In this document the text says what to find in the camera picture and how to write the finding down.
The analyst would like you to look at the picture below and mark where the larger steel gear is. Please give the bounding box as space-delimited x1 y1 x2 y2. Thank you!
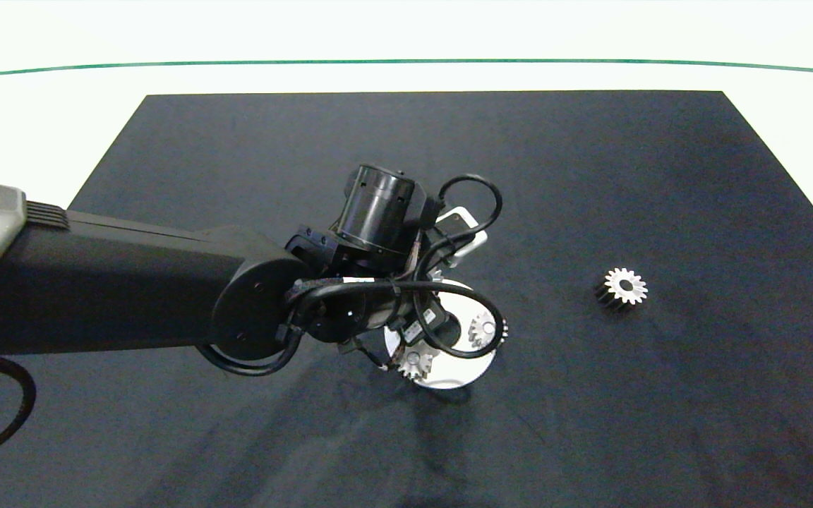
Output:
594 267 649 312

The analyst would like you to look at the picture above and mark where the round white plate with pins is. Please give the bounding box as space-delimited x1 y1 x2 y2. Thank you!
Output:
384 279 499 390

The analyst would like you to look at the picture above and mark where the dark rectangular mat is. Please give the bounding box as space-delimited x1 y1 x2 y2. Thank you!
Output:
0 90 813 508

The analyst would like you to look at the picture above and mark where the black cable loop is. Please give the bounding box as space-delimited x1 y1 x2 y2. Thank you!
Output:
294 277 508 360
197 326 303 377
414 174 504 283

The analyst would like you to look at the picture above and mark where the boxy silver wrist camera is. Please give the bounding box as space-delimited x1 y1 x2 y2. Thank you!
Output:
435 206 489 270

